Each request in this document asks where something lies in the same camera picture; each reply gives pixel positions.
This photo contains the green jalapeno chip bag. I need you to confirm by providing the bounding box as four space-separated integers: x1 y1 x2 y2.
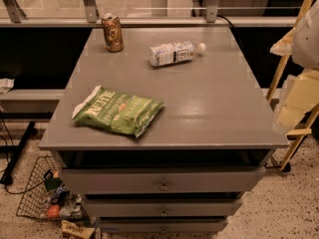
72 86 163 137

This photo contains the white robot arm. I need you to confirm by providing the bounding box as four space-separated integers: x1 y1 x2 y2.
292 1 319 69

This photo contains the dark green bag in basket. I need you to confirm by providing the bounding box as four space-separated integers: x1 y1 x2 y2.
44 171 62 192

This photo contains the yellow chip bag on floor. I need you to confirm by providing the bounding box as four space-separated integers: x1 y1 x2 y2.
60 220 95 239

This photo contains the grey drawer cabinet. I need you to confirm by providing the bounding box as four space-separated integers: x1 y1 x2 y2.
41 27 287 224

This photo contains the clear plastic water bottle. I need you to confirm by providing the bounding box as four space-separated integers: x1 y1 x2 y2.
149 40 206 68

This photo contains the top grey drawer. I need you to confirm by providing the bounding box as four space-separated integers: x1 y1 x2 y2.
59 166 265 194

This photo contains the grey drawer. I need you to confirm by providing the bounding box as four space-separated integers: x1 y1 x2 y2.
99 219 227 233
83 199 242 217
59 166 265 194

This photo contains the gold soda can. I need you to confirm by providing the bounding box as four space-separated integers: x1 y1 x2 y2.
102 13 124 52

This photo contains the middle grey drawer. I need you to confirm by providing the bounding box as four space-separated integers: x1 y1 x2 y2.
83 199 242 217

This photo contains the bottom grey drawer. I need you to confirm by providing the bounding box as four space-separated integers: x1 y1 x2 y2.
99 219 227 233

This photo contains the blue can in basket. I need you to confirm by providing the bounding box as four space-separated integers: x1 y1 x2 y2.
50 183 69 203

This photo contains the orange fruit in basket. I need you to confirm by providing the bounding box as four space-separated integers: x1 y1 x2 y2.
47 204 60 219

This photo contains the black floor stand leg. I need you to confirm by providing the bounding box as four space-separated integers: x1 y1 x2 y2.
0 112 53 185

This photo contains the white crumpled paper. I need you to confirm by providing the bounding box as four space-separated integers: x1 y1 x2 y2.
0 79 14 94

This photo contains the black cable behind table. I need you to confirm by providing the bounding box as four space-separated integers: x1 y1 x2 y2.
217 14 248 57

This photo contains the black wire basket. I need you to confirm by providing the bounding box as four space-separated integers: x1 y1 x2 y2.
17 156 86 221

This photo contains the black cable on floor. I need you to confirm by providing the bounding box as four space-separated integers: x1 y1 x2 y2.
0 117 51 195

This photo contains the metal railing frame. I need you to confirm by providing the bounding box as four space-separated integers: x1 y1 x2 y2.
1 0 299 28

